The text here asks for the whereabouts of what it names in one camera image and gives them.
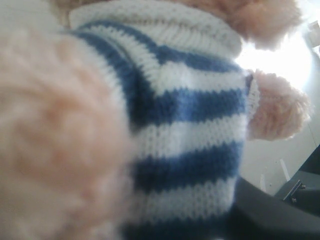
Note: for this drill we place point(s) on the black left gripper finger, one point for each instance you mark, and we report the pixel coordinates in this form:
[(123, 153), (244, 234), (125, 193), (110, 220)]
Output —
[(256, 215)]

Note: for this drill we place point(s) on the tan teddy bear striped shirt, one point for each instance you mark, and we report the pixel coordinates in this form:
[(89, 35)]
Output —
[(130, 122)]

